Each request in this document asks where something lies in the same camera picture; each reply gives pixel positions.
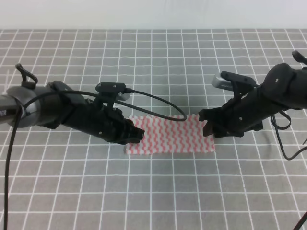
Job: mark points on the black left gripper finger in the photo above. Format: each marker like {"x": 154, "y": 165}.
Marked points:
{"x": 123, "y": 140}
{"x": 132, "y": 130}

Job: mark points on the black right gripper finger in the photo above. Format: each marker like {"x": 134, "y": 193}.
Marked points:
{"x": 211, "y": 128}
{"x": 214, "y": 115}

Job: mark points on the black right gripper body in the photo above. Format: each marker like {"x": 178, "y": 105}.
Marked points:
{"x": 247, "y": 115}

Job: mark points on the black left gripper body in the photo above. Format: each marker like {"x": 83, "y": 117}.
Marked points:
{"x": 103, "y": 123}

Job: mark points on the pink white wavy striped towel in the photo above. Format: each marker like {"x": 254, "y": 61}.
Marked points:
{"x": 166, "y": 136}

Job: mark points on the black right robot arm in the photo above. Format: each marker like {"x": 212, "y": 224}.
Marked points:
{"x": 283, "y": 88}

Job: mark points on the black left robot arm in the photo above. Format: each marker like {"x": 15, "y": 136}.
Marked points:
{"x": 57, "y": 104}

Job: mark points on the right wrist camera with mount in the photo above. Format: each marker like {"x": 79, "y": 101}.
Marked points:
{"x": 240, "y": 85}

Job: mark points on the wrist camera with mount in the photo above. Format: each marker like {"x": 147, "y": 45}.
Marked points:
{"x": 240, "y": 85}
{"x": 112, "y": 90}

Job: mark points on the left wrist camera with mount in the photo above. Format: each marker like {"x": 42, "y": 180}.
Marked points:
{"x": 112, "y": 90}

